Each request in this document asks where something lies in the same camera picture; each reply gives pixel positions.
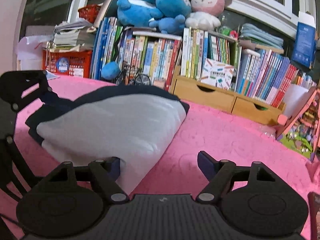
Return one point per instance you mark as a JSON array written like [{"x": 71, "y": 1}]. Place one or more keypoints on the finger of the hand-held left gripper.
[
  {"x": 22, "y": 160},
  {"x": 51, "y": 97}
]

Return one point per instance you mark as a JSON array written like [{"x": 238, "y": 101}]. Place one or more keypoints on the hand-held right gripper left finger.
[{"x": 115, "y": 166}]

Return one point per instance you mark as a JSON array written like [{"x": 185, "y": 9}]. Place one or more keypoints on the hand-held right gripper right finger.
[{"x": 206, "y": 161}]

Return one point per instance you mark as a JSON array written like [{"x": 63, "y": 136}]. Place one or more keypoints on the navy and white jacket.
[{"x": 112, "y": 125}]

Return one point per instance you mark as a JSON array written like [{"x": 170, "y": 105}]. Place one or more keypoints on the pink printed mat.
[{"x": 212, "y": 142}]

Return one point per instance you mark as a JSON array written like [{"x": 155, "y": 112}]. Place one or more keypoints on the blue notebook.
[{"x": 53, "y": 75}]

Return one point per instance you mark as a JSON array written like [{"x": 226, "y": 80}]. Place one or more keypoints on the blue plush ball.
[{"x": 110, "y": 70}]

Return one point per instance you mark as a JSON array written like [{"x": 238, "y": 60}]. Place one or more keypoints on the stack of papers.
[{"x": 72, "y": 35}]

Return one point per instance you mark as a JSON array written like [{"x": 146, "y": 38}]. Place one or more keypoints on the wooden drawer organizer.
[{"x": 195, "y": 95}]

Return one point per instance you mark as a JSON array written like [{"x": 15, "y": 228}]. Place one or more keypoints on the clear plastic bag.
[{"x": 268, "y": 131}]

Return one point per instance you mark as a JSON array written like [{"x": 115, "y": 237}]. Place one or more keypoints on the row of tall blue picture books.
[{"x": 105, "y": 45}]

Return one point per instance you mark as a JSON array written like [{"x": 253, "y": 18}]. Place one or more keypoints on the white patterned box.
[{"x": 217, "y": 73}]

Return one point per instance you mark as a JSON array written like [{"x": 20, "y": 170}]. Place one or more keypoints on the miniature black bicycle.
[{"x": 141, "y": 80}]

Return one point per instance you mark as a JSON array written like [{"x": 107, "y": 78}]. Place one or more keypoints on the clear plastic cup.
[{"x": 159, "y": 83}]

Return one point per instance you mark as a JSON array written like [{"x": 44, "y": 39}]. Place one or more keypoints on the beige leaning folder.
[{"x": 103, "y": 11}]

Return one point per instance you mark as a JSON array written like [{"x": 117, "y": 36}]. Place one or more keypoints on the pink dollhouse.
[{"x": 302, "y": 130}]

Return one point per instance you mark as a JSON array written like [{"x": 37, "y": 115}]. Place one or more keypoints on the row of pastel slanted books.
[{"x": 267, "y": 77}]

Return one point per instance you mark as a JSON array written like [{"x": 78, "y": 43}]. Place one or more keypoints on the white paper sheet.
[{"x": 295, "y": 97}]

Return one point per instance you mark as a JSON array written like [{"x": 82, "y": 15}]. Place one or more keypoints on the row of green yellow books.
[{"x": 192, "y": 52}]

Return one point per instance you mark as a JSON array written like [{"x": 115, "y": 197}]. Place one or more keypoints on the row of children's storybooks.
[{"x": 155, "y": 57}]

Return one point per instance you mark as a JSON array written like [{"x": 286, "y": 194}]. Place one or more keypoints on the white plastic roll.
[{"x": 251, "y": 53}]

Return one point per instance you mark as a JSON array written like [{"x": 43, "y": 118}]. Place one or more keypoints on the white flat box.
[{"x": 160, "y": 35}]

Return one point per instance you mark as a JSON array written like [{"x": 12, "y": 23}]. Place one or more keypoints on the green pink toy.
[{"x": 227, "y": 32}]

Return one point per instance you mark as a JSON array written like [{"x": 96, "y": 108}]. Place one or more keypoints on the stack of pale blue booklets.
[{"x": 262, "y": 36}]

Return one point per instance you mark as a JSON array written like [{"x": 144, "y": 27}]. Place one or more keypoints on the blue carton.
[{"x": 303, "y": 42}]

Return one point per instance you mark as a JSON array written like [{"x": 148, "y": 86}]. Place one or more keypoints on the pink white bunny plush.
[{"x": 207, "y": 2}]

